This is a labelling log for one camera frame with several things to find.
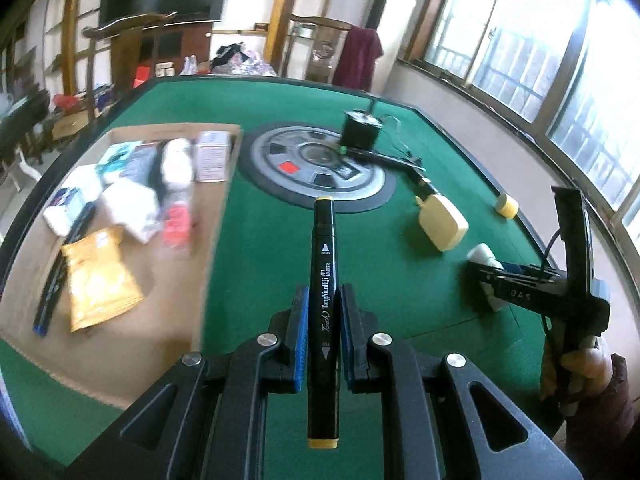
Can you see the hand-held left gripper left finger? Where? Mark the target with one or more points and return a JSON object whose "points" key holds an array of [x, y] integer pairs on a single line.
{"points": [[300, 340]]}

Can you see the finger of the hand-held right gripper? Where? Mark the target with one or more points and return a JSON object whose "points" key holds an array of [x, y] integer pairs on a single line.
{"points": [[515, 270], [482, 272]]}

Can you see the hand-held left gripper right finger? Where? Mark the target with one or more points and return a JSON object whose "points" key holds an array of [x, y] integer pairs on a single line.
{"points": [[348, 340]]}

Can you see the small white block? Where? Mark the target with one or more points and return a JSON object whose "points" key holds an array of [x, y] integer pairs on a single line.
{"points": [[482, 252]]}

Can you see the black marker yellow cap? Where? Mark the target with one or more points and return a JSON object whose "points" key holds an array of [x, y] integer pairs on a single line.
{"points": [[322, 260]]}

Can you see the cardboard tray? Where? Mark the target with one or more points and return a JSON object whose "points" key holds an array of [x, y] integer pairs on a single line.
{"points": [[165, 320]]}

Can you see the light blue packet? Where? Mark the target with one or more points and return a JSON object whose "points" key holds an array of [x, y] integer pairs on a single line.
{"points": [[117, 157]]}

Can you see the person's right forearm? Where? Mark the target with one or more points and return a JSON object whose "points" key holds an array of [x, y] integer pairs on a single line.
{"points": [[605, 425]]}

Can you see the person's right hand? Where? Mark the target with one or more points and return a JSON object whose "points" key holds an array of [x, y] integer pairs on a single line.
{"points": [[590, 362]]}

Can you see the yellow square case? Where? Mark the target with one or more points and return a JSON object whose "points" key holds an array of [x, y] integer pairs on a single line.
{"points": [[442, 222]]}

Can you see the small yellow round lid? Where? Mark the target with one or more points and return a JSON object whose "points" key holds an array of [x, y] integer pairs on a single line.
{"points": [[507, 205]]}

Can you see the red packet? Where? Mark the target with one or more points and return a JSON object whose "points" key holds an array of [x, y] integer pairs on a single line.
{"points": [[177, 222]]}

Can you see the black motor block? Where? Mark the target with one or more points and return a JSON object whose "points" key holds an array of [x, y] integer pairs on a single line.
{"points": [[357, 132]]}

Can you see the round grey table control panel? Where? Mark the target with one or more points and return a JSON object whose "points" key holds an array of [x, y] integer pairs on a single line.
{"points": [[280, 145]]}

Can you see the large window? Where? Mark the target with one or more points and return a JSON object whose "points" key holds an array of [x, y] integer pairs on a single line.
{"points": [[530, 70]]}

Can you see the white box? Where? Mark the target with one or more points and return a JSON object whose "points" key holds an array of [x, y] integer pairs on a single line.
{"points": [[210, 160]]}

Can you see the yellow snack packet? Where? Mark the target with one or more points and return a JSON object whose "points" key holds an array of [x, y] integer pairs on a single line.
{"points": [[97, 280]]}

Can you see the white plastic bottle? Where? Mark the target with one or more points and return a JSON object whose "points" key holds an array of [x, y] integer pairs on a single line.
{"points": [[177, 165]]}

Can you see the white tissue packet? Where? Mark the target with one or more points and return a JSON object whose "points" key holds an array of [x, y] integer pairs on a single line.
{"points": [[130, 207]]}

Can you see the maroon cloth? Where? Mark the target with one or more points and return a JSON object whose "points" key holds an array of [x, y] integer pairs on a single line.
{"points": [[357, 57]]}

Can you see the blue black pen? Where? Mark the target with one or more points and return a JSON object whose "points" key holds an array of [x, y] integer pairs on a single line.
{"points": [[55, 285]]}

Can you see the white packet blue print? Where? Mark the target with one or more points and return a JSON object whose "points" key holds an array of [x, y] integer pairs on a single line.
{"points": [[70, 200]]}

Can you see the white standing air conditioner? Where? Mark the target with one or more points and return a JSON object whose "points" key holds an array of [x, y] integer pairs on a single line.
{"points": [[407, 10]]}

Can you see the pile of clothes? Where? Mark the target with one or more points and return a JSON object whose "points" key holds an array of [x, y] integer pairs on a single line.
{"points": [[242, 62]]}

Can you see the wooden chair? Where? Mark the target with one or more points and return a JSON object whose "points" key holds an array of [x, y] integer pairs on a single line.
{"points": [[122, 55], [310, 45]]}

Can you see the pink white plastic bag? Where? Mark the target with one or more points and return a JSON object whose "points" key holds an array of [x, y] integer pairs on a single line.
{"points": [[187, 66]]}

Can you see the cardboard box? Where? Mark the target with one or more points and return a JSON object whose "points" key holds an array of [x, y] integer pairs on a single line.
{"points": [[67, 127]]}

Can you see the black table white legs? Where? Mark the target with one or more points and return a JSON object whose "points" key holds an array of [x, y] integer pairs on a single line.
{"points": [[20, 120]]}

